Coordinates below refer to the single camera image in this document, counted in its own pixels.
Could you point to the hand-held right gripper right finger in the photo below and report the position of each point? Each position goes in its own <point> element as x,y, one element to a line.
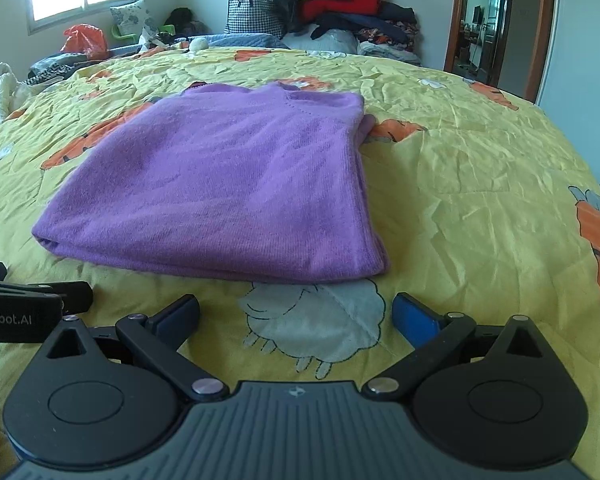
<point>415,320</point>

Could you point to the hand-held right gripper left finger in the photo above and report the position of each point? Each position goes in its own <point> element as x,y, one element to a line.
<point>177,317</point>

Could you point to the purple sweater with red trim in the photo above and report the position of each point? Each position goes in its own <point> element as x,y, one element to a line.
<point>220,185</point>

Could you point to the pile of folded clothes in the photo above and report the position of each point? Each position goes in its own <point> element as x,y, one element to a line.
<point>350,5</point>

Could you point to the yellow printed blanket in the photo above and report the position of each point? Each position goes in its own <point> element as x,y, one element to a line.
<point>480,185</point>

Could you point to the black white patterned cloth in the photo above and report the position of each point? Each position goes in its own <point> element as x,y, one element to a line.
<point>52,70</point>

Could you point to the orange plastic bag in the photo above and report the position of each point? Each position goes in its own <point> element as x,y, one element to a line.
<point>85,42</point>

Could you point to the black white small cloth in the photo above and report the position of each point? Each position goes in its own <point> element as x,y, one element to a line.
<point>162,41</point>

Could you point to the white plush toy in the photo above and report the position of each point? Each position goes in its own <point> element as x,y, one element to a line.
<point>199,44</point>

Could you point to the green plastic stool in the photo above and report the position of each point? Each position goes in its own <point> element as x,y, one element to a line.
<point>169,28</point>

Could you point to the grey floral pillow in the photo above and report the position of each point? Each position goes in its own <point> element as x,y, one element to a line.
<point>135,17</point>

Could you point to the blue quilted blanket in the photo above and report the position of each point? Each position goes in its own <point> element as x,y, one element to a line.
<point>245,40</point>

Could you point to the pale plastic-wrapped bundle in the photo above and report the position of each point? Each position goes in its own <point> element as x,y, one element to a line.
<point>325,42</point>

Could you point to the black backpack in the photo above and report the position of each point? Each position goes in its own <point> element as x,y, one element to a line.
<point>182,20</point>

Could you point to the white sliding wardrobe door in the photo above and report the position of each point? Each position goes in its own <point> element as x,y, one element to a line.
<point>590,70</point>

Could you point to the houndstooth bag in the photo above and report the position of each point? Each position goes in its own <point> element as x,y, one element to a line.
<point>252,12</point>

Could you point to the wooden door frame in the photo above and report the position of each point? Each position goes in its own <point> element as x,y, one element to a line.
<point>542,35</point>

